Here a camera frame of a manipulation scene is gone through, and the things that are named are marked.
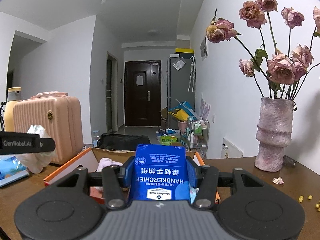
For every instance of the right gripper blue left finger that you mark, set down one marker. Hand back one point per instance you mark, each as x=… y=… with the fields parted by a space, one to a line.
x=126 y=172

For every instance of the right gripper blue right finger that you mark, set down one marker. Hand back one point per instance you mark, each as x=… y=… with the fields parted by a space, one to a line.
x=194 y=172

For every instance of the lilac fluffy cloth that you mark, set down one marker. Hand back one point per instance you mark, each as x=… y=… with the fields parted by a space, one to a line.
x=106 y=162

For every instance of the white plastic bag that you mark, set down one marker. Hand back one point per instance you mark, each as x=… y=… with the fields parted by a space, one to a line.
x=42 y=153

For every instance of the blue handkerchief tissue pack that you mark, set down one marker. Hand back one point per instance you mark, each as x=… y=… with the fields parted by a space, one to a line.
x=159 y=173

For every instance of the blue tissue packet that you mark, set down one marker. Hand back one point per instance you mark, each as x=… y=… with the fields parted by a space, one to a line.
x=11 y=170

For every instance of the open cardboard box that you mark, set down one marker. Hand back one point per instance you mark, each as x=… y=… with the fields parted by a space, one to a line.
x=90 y=158

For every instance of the black bag on floor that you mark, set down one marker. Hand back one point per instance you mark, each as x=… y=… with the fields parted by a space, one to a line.
x=122 y=142

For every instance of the green snack bag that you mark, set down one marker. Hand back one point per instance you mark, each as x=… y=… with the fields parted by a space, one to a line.
x=167 y=140

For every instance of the pink ribbed suitcase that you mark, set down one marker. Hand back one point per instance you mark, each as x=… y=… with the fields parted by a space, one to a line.
x=60 y=115

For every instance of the blue yellow bags pile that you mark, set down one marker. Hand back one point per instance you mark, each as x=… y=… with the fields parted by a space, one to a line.
x=183 y=112

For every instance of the fallen pink petal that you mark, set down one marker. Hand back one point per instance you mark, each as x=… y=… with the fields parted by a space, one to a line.
x=278 y=180

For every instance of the purple textured vase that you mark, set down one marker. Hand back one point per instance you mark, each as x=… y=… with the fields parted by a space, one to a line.
x=274 y=130

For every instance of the dark front door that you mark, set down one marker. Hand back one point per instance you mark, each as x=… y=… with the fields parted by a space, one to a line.
x=142 y=98

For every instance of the grey refrigerator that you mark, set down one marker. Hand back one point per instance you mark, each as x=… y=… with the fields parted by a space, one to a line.
x=178 y=91

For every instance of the yellow black box on fridge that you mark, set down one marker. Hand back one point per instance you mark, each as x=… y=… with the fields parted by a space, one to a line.
x=184 y=52

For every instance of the dried pink roses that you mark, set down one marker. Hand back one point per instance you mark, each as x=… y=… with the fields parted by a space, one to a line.
x=285 y=72

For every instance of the wire storage cart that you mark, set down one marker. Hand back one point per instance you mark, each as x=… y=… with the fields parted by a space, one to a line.
x=197 y=133

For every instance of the white board against wall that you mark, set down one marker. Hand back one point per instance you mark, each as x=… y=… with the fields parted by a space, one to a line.
x=229 y=150

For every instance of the wall electrical panel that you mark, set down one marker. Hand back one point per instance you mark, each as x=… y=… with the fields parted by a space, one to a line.
x=203 y=49

